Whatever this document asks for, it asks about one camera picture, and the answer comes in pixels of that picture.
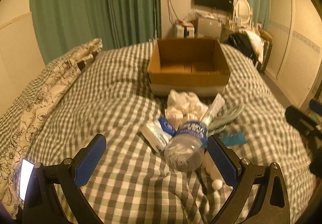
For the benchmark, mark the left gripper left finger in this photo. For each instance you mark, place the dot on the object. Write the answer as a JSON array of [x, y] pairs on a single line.
[[42, 204]]

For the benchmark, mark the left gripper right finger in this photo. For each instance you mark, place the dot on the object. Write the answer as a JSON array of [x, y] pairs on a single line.
[[270, 204]]

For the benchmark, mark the teal pill blister card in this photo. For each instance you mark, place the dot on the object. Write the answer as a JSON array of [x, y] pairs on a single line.
[[235, 139]]

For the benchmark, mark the white toothpaste tube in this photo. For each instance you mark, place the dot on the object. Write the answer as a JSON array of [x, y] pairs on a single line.
[[213, 109]]

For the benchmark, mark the clear plastic water bottle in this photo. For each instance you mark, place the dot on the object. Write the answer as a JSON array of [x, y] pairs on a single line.
[[185, 150]]

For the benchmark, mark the white cloth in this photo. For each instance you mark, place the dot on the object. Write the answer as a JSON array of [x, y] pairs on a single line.
[[183, 107]]

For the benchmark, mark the blue white tissue pack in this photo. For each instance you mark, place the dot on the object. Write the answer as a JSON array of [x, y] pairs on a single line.
[[158, 133]]

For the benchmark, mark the glowing phone screen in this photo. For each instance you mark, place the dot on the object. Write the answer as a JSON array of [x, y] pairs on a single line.
[[26, 171]]

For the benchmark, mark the white ball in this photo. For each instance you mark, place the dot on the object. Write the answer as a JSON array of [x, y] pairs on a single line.
[[217, 184]]

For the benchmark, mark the white wardrobe sliding doors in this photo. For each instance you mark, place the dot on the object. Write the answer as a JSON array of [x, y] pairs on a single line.
[[295, 59]]

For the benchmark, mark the green checkered bed cover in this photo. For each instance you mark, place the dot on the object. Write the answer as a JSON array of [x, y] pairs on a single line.
[[153, 160]]

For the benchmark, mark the chair with dark clothes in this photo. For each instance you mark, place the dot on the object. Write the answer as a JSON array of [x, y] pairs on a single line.
[[256, 48]]

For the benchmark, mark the brown cardboard box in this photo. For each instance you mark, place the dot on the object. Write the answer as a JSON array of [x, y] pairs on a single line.
[[188, 65]]

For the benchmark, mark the white oval vanity mirror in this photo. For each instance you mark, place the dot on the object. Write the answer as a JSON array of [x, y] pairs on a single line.
[[243, 13]]

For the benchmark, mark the small grey refrigerator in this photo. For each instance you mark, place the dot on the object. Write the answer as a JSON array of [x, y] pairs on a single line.
[[206, 27]]

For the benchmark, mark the white suitcase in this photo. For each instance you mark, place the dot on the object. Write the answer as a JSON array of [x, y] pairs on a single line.
[[184, 31]]

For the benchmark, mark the large green curtain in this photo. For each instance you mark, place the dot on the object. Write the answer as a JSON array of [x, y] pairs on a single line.
[[61, 25]]

